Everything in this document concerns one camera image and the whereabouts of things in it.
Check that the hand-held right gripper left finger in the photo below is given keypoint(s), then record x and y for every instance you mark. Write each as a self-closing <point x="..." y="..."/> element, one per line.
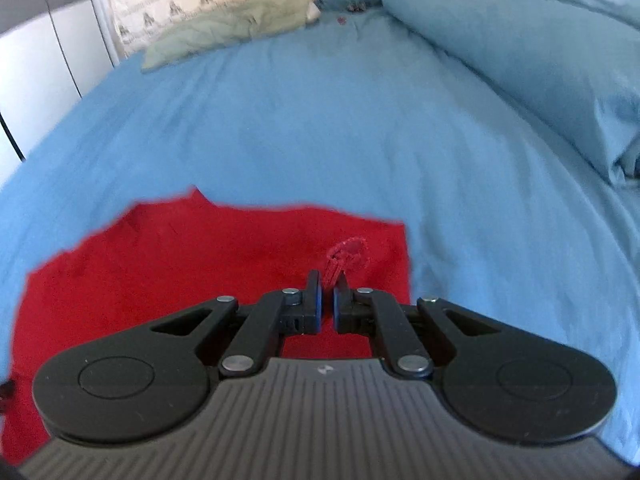
<point x="315" y="305"/>

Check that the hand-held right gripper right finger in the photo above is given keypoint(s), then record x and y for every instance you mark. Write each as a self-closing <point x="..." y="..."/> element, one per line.
<point x="340" y="307"/>

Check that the red garment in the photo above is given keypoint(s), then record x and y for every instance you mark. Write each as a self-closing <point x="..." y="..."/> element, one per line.
<point x="165" y="270"/>

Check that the green cloth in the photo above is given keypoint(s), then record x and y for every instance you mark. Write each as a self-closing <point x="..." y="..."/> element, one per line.
<point x="215" y="32"/>

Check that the blue duvet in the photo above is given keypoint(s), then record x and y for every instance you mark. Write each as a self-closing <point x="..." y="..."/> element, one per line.
<point x="525" y="35"/>

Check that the white wardrobe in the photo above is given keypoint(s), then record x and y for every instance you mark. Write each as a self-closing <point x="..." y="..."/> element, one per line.
<point x="40" y="55"/>

